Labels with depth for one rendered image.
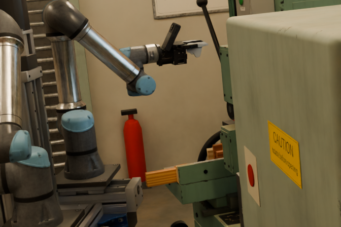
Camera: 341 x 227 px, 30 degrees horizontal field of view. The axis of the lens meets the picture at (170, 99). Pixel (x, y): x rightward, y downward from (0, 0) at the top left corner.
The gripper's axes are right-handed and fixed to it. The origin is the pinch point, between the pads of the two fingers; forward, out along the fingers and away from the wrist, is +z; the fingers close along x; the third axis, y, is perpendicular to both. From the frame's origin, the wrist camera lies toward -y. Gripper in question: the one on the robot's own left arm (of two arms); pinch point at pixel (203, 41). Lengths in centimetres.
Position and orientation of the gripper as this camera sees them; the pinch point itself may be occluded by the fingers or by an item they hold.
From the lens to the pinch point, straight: 259.0
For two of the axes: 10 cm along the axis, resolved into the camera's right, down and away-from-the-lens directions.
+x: 3.0, 2.7, -9.1
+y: 0.6, 9.5, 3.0
